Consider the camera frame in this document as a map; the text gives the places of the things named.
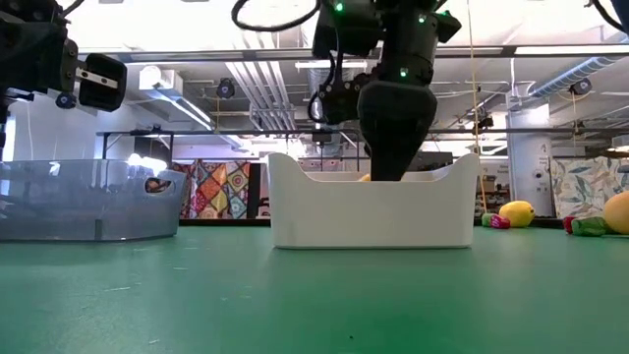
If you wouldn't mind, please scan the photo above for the yellow hanging cord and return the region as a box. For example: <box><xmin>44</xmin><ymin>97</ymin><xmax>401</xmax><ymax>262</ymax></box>
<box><xmin>465</xmin><ymin>0</ymin><xmax>488</xmax><ymax>213</ymax></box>

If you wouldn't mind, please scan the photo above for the black monitor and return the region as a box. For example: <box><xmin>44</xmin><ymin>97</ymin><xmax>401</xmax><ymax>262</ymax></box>
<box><xmin>407</xmin><ymin>150</ymin><xmax>454</xmax><ymax>173</ymax></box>

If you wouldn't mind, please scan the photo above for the storage shelf with boxes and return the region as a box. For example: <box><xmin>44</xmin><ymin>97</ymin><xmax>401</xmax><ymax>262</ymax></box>
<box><xmin>479</xmin><ymin>174</ymin><xmax>511</xmax><ymax>217</ymax></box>

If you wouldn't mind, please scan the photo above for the clear plastic basket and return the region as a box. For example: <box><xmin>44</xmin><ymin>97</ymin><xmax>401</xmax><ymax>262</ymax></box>
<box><xmin>0</xmin><ymin>157</ymin><xmax>187</xmax><ymax>243</ymax></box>

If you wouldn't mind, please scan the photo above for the silver ventilation duct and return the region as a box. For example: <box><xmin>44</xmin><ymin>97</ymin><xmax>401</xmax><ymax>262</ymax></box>
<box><xmin>307</xmin><ymin>67</ymin><xmax>340</xmax><ymax>99</ymax></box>

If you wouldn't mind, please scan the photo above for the white plastic basket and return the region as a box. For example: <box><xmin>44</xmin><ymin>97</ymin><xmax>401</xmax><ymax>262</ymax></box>
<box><xmin>267</xmin><ymin>151</ymin><xmax>481</xmax><ymax>251</ymax></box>

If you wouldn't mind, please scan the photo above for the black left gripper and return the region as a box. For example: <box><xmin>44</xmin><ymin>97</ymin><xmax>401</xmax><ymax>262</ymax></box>
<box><xmin>0</xmin><ymin>19</ymin><xmax>128</xmax><ymax>113</ymax></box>

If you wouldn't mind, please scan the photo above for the green table mat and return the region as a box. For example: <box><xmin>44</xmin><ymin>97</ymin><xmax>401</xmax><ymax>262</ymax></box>
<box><xmin>0</xmin><ymin>224</ymin><xmax>629</xmax><ymax>354</ymax></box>

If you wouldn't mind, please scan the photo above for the grey overhead frame beam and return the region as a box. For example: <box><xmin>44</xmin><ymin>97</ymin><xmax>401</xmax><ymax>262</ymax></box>
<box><xmin>63</xmin><ymin>44</ymin><xmax>629</xmax><ymax>64</ymax></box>

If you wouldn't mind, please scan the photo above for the white round column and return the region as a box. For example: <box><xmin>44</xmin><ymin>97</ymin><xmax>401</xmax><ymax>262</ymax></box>
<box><xmin>507</xmin><ymin>103</ymin><xmax>555</xmax><ymax>217</ymax></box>

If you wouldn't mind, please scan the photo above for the colourful patchwork quilt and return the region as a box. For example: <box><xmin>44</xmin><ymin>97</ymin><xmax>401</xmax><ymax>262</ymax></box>
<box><xmin>171</xmin><ymin>159</ymin><xmax>252</xmax><ymax>220</ymax></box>

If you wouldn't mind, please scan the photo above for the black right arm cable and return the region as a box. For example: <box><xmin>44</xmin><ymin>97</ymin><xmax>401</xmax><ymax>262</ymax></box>
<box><xmin>230</xmin><ymin>0</ymin><xmax>323</xmax><ymax>33</ymax></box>

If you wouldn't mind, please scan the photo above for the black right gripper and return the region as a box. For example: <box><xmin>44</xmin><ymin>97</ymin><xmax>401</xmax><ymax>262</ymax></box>
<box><xmin>357</xmin><ymin>46</ymin><xmax>438</xmax><ymax>182</ymax></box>

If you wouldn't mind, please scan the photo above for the blue striped ceiling duct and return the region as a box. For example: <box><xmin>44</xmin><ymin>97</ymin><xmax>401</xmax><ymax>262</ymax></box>
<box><xmin>529</xmin><ymin>55</ymin><xmax>621</xmax><ymax>98</ymax></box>

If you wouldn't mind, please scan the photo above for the long ceiling light fixture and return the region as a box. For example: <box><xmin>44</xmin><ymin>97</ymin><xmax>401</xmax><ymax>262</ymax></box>
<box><xmin>294</xmin><ymin>60</ymin><xmax>369</xmax><ymax>71</ymax></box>

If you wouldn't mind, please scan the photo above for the leaf pattern cloth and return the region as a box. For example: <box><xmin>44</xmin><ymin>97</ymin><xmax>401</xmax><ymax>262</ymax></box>
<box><xmin>548</xmin><ymin>155</ymin><xmax>629</xmax><ymax>220</ymax></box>

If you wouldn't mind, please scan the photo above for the white ceiling unit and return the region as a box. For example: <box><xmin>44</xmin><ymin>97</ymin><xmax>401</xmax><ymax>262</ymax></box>
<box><xmin>139</xmin><ymin>65</ymin><xmax>184</xmax><ymax>92</ymax></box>

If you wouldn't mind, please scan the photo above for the black vertical post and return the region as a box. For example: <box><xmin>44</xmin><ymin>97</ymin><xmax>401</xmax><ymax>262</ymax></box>
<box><xmin>247</xmin><ymin>161</ymin><xmax>262</xmax><ymax>220</ymax></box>

